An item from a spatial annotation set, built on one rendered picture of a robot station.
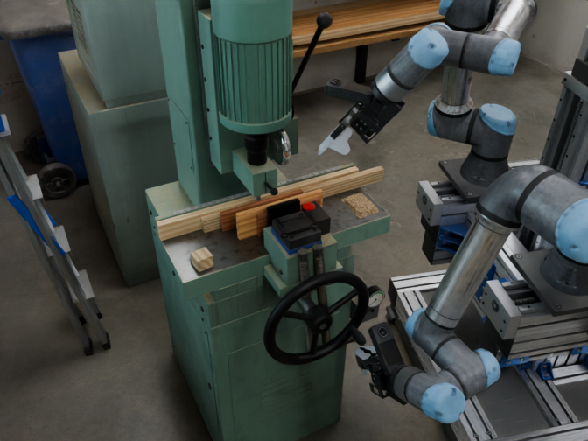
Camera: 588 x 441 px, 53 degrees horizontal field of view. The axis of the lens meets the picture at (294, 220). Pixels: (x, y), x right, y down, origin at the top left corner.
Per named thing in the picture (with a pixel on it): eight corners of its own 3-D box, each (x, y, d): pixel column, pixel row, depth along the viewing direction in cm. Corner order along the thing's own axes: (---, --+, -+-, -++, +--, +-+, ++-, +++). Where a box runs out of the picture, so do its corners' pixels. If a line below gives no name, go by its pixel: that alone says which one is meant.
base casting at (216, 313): (208, 330, 153) (206, 305, 147) (147, 212, 193) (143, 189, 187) (354, 276, 169) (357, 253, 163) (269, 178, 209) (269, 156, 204)
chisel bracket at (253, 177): (254, 202, 151) (252, 175, 146) (233, 176, 161) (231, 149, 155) (279, 195, 154) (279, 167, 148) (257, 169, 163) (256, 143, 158)
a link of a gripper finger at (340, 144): (334, 169, 132) (361, 138, 131) (315, 151, 132) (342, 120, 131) (333, 168, 135) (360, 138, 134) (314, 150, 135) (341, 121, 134)
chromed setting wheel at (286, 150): (283, 175, 166) (283, 136, 158) (265, 154, 175) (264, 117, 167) (293, 172, 167) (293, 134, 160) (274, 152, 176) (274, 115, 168)
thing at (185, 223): (160, 241, 151) (157, 226, 148) (158, 236, 153) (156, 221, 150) (357, 183, 173) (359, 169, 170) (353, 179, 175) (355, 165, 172)
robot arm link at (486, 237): (492, 141, 113) (391, 333, 134) (536, 167, 106) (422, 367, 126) (526, 146, 120) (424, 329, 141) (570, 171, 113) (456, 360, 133)
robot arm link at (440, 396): (474, 413, 117) (441, 434, 114) (439, 395, 127) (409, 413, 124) (465, 379, 115) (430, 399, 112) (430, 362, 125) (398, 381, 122)
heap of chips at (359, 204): (359, 218, 160) (360, 213, 159) (340, 199, 167) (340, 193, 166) (381, 211, 162) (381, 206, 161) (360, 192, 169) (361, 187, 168)
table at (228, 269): (197, 327, 136) (194, 309, 132) (158, 251, 157) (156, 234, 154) (409, 251, 158) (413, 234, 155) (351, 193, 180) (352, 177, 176)
